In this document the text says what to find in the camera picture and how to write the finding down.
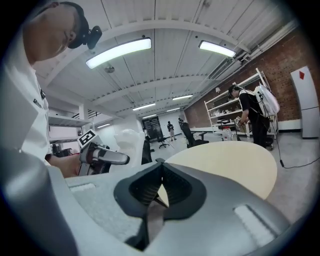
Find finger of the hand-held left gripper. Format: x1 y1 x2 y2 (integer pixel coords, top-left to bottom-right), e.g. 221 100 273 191
98 147 131 166

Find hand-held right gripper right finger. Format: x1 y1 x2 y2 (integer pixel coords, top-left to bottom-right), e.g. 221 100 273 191
148 161 292 256

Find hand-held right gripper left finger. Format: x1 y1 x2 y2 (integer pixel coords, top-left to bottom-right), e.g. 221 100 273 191
66 158 165 252

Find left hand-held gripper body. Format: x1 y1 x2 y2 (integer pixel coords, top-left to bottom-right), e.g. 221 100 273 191
76 128 112 176

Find white bear-shaped plastic figure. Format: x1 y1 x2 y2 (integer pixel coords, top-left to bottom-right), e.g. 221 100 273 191
113 128 146 169

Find person's left forearm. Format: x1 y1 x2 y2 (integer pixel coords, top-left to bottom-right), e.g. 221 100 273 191
44 153 82 179

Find black stair railing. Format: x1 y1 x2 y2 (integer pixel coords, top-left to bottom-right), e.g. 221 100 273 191
71 109 101 119

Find white storage shelving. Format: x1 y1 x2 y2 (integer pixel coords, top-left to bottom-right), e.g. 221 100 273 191
47 107 94 157

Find round beige table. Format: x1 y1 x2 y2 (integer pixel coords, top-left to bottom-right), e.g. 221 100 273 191
163 140 278 201

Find dark glass door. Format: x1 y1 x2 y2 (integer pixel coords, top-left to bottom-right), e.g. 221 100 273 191
142 116 161 138

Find white plastic jug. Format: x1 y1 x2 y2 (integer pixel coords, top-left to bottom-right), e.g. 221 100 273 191
221 126 233 142

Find person's white shirt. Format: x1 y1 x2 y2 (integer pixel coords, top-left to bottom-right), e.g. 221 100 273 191
0 62 53 166

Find white metal shelf rack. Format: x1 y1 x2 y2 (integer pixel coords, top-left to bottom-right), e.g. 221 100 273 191
203 67 280 139

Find person's head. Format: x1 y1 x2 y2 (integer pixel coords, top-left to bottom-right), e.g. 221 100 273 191
21 2 77 67

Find ceiling air vent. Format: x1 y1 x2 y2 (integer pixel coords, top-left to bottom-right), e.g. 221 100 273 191
209 58 241 81

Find white refrigerator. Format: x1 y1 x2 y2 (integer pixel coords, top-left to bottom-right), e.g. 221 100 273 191
289 65 320 139

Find black floor cable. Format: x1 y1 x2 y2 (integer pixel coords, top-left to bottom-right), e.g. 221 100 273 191
271 134 320 170

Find black head-mounted camera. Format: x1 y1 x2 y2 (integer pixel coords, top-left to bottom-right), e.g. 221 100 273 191
86 25 103 50

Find black head mount strap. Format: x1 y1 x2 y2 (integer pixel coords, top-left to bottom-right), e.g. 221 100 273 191
59 1 90 50

